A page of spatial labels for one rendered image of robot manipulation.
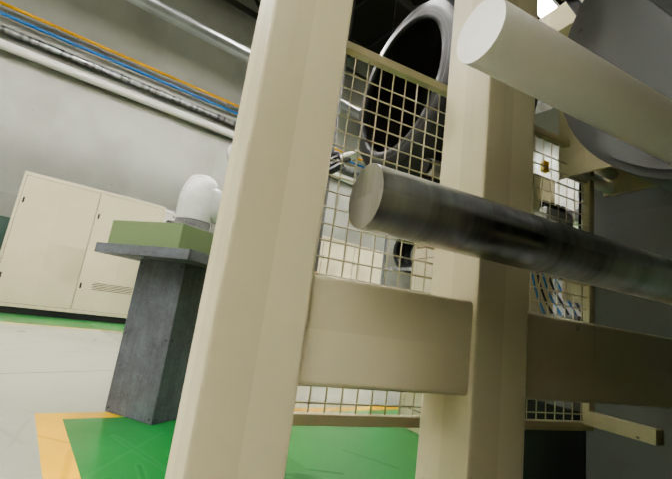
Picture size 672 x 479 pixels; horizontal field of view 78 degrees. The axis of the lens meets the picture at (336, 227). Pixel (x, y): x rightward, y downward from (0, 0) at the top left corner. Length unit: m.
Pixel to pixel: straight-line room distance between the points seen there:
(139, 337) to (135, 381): 0.17
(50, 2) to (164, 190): 3.90
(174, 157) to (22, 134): 2.56
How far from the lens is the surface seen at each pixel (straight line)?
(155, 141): 9.46
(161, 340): 1.81
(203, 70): 10.37
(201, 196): 1.92
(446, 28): 1.26
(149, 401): 1.84
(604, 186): 1.33
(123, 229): 1.92
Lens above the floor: 0.47
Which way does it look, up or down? 12 degrees up
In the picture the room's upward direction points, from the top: 8 degrees clockwise
